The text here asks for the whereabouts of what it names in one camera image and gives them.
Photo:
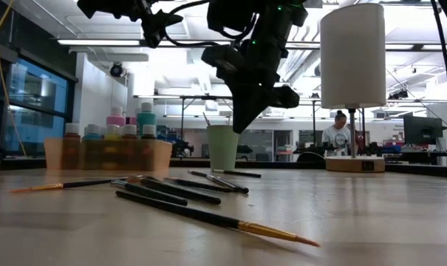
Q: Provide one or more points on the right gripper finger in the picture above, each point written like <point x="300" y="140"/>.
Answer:
<point x="247" y="107"/>
<point x="284" y="98"/>

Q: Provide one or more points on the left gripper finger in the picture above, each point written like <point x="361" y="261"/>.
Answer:
<point x="153" y="36"/>
<point x="164" y="19"/>

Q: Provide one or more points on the silver ferrule black paintbrush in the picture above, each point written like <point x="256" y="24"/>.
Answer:
<point x="241" y="173"/>
<point x="204" y="176"/>
<point x="153" y="193"/>
<point x="232" y="186"/>

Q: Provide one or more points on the large teal paint bottle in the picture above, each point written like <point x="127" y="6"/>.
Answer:
<point x="146" y="118"/>

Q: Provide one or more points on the gold ferrule black paintbrush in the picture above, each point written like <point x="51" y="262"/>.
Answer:
<point x="201" y="185"/>
<point x="86" y="183"/>
<point x="193" y="213"/>
<point x="186" y="193"/>

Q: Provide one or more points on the small dark brown paint bottle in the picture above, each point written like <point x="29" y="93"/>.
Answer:
<point x="148" y="130"/>

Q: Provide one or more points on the small yellow paint bottle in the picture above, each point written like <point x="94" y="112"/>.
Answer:
<point x="112" y="130"/>

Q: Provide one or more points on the small blue paint bottle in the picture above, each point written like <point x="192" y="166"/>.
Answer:
<point x="94" y="129"/>

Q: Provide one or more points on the small teal paint bottle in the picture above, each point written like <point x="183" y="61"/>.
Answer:
<point x="86" y="130"/>

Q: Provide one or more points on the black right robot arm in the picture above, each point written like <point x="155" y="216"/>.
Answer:
<point x="267" y="22"/>

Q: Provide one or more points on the ceiling light strip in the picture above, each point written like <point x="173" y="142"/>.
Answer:
<point x="441" y="47"/>
<point x="97" y="42"/>

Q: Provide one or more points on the light green plastic cup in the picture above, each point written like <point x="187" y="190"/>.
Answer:
<point x="223" y="147"/>

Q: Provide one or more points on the black round ceiling fixture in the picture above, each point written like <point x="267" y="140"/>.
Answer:
<point x="116" y="70"/>

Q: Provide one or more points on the black framed background table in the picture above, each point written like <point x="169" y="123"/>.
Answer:
<point x="193" y="98"/>

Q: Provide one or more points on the person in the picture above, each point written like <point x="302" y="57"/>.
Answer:
<point x="335" y="138"/>

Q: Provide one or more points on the white shade wooden base lamp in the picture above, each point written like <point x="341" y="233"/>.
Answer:
<point x="352" y="66"/>

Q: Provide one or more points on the large glass window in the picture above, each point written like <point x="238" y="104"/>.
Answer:
<point x="34" y="92"/>

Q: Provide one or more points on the black computer monitor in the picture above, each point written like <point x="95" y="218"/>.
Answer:
<point x="422" y="129"/>

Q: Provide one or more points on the orange translucent plastic tray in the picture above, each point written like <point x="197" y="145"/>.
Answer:
<point x="53" y="155"/>

